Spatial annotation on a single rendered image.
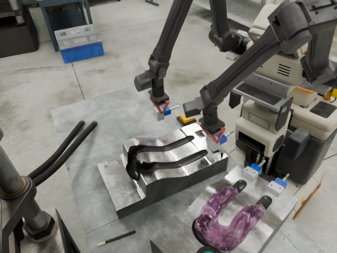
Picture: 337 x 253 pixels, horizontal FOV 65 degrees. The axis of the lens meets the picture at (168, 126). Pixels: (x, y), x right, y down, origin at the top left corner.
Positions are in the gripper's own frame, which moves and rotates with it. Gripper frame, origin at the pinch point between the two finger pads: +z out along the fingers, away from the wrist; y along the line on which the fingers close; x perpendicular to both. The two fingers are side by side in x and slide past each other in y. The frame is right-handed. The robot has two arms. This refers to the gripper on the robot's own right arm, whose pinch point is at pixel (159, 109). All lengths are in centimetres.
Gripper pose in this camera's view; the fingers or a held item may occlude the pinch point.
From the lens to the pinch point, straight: 127.4
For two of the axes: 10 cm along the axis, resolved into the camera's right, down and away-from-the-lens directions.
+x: 8.9, -3.3, 3.0
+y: 4.5, 5.7, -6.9
